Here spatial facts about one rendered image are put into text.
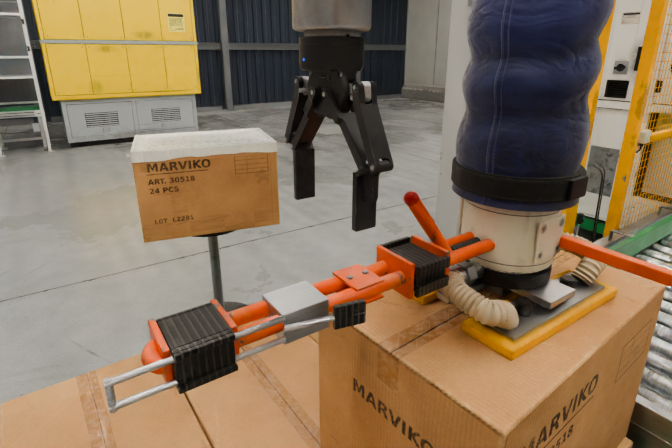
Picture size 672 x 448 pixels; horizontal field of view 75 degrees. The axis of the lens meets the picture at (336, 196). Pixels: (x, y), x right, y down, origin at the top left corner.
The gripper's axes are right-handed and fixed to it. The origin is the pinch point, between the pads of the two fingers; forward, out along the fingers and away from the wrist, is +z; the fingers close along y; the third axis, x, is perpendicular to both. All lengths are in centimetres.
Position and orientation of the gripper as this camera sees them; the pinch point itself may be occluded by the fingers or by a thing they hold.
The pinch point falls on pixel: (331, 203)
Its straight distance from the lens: 55.9
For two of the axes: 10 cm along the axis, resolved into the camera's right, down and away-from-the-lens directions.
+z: 0.0, 9.5, 3.1
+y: -5.6, -2.6, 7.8
